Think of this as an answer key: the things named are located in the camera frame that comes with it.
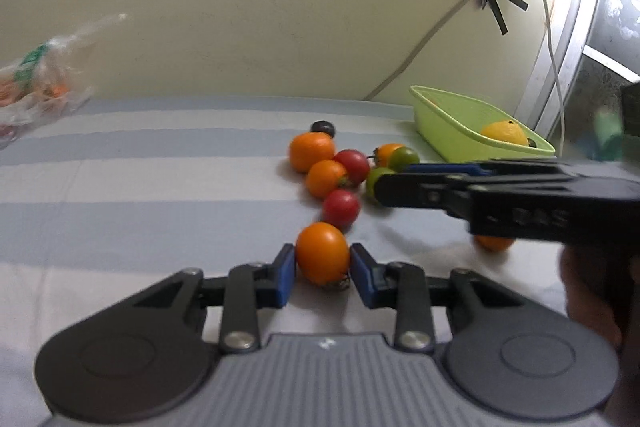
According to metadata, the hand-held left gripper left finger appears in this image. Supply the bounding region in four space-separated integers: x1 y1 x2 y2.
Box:
131 243 297 354

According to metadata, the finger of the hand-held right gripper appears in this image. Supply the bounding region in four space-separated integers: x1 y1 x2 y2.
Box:
373 172 476 220
401 159 501 176

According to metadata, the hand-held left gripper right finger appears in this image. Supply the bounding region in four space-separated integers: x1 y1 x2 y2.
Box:
350 243 523 354

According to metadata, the green cherry tomato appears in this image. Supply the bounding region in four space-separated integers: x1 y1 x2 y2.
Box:
390 147 420 172
366 167 396 200

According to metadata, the light green plastic basket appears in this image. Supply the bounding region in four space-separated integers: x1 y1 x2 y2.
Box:
409 85 556 162

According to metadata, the person's right hand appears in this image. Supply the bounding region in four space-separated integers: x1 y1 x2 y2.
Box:
559 247 625 339

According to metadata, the small orange cherry tomato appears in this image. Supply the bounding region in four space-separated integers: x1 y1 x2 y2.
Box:
372 143 405 168

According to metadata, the red cherry tomato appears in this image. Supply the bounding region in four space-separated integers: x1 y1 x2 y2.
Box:
322 189 361 229
333 149 371 186

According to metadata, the yellow orange citrus fruit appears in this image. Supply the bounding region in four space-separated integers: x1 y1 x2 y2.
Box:
480 120 529 148

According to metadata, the green object behind glass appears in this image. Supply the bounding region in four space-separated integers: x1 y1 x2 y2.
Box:
592 107 626 160

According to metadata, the large orange tomato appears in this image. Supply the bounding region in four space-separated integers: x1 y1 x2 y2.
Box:
288 132 336 174

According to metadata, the striped blue bed sheet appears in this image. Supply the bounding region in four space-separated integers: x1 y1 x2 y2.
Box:
0 96 640 427

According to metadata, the clear plastic bag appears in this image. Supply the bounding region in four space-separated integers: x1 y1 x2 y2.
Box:
0 13 128 148

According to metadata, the grey cable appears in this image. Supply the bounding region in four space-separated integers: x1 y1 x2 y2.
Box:
362 0 493 102

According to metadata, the white window frame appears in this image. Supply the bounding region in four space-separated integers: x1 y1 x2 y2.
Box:
515 0 640 158

